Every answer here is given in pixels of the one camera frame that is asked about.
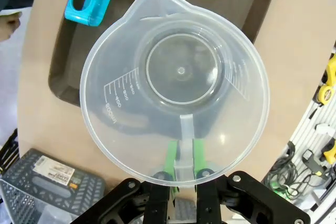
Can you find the tangled black cables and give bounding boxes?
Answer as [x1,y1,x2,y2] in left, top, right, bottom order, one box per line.
[263,141,330,201]

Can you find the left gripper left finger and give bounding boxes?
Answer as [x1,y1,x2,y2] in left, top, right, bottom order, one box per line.
[70,140,180,224]

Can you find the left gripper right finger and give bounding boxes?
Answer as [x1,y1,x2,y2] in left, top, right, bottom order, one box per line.
[193,138,311,224]

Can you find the yellow black hand tool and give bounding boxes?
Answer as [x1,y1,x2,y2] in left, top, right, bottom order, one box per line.
[322,139,336,164]

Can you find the grey basket with label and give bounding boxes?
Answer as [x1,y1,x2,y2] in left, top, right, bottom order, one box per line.
[0,148,106,224]

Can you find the yellow clamp tool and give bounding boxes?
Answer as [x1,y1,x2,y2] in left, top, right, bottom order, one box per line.
[321,52,336,86]

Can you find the clear plastic measuring cup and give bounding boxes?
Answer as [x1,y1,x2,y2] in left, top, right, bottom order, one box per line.
[79,0,271,189]
[38,204,89,224]

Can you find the black serving tray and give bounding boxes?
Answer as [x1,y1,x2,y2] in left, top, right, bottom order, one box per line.
[48,0,282,108]

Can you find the sticker label on basket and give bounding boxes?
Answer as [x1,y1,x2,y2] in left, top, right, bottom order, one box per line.
[30,155,79,191]

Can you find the person's left hand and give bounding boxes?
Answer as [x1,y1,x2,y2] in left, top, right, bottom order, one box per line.
[0,11,23,42]

